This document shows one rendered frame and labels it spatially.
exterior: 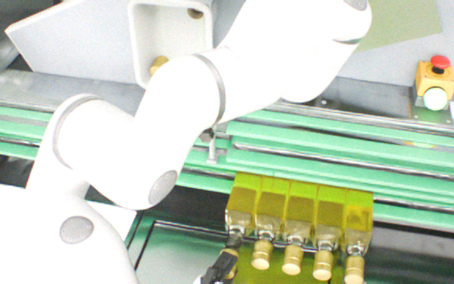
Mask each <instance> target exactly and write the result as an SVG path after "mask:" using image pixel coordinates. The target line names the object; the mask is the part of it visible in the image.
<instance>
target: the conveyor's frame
mask: <svg viewBox="0 0 454 284"><path fill-rule="evenodd" d="M145 91H146V89H144V88H142V87H140V86H139V85H133V84H121V83H115V82H109V81H102V80H91V79H85V78H79V77H67V76H62V75H56V76H55V74H54V75H50V74H44V73H33V72H26V71H21V70H15V69H4V68H0V104H4V105H9V106H14V107H24V108H30V109H36V110H45V111H50V112H55V111H56V109H57V108H58V107H59V106H60V105H61V104H62V103H63V102H64V101H66V100H67V99H69V98H71V97H73V96H75V95H79V94H93V95H98V96H100V97H102V98H104V99H106V100H107V101H109V102H111V103H112V104H114V105H115V106H117V107H119V108H120V110H123V111H124V112H125V113H127V114H129V115H131V116H133V117H135V115H136V114H137V111H138V109H139V106H140V104H141V102H142V99H143V96H144V94H145ZM449 105H450V110H451V114H452V122H453V126H452V125H441V124H436V123H429V122H424V121H412V120H411V104H410V93H409V87H404V86H397V85H391V84H382V83H378V82H371V81H364V80H352V79H344V78H338V77H335V78H334V79H333V80H332V82H331V83H330V84H329V86H328V87H327V88H326V89H325V90H324V91H323V92H322V93H321V94H319V95H317V97H316V98H314V99H312V100H310V101H307V102H304V103H293V102H289V101H287V100H284V99H282V98H281V97H280V98H279V99H278V100H277V102H276V103H274V104H273V105H270V106H267V107H265V108H266V109H267V110H268V109H273V110H284V111H286V113H287V111H291V112H294V113H297V114H304V117H305V114H309V115H314V116H322V117H328V118H339V119H345V120H351V121H360V123H361V121H362V122H363V123H369V124H375V125H379V126H380V125H386V126H392V127H397V129H398V128H404V129H415V130H416V132H417V130H421V131H427V132H433V133H443V134H448V135H450V136H454V94H453V95H452V98H451V99H450V103H449ZM360 123H359V124H360Z"/></svg>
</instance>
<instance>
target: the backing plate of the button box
mask: <svg viewBox="0 0 454 284"><path fill-rule="evenodd" d="M409 93H410V104H411V120H412V121H424V122H429V123H436V124H441V125H452V126H453V122H452V114H451V110H450V105H448V109H447V110H442V109H437V110H432V109H430V108H429V107H424V106H415V104H414V96H413V87H409Z"/></svg>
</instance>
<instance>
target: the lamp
mask: <svg viewBox="0 0 454 284"><path fill-rule="evenodd" d="M424 100H425V103H426V105H427V106H428V107H429V108H430V109H432V110H437V109H440V108H442V107H443V106H444V105H445V104H446V102H447V94H446V91H445V90H444V89H443V88H441V87H433V86H431V87H429V88H427V89H426V90H425V92H424Z"/></svg>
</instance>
